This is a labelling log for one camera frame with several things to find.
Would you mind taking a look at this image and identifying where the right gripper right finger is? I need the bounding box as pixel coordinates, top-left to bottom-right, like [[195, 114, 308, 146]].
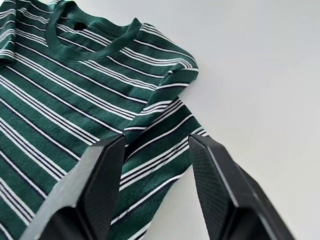
[[187, 133, 301, 240]]

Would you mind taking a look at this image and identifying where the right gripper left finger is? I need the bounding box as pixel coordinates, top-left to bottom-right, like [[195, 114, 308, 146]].
[[17, 134, 126, 240]]

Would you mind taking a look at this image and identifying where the green striped T-shirt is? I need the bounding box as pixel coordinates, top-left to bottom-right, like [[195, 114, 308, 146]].
[[0, 0, 209, 240]]

